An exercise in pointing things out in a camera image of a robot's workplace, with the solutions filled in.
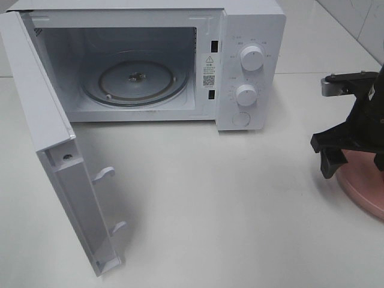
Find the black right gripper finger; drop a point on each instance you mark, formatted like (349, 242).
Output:
(331, 159)
(379, 161)

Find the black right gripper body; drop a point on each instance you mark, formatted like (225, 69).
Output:
(363, 128)

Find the pink round plate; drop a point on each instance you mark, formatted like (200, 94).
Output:
(362, 182)

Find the round white door button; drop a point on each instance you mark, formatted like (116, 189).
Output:
(241, 119)

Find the white microwave door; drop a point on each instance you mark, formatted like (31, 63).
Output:
(54, 138)

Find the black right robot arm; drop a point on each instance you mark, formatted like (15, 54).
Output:
(363, 128)

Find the lower white dial knob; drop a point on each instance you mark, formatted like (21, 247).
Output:
(246, 95)

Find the white dial knob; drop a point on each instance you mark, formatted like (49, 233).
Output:
(252, 57)
(246, 95)

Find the upper white dial knob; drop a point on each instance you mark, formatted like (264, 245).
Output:
(252, 57)

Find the white microwave oven body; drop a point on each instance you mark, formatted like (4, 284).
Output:
(213, 31)

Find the glass microwave turntable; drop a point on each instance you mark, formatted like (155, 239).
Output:
(134, 79)

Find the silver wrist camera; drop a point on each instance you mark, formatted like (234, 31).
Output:
(330, 89)

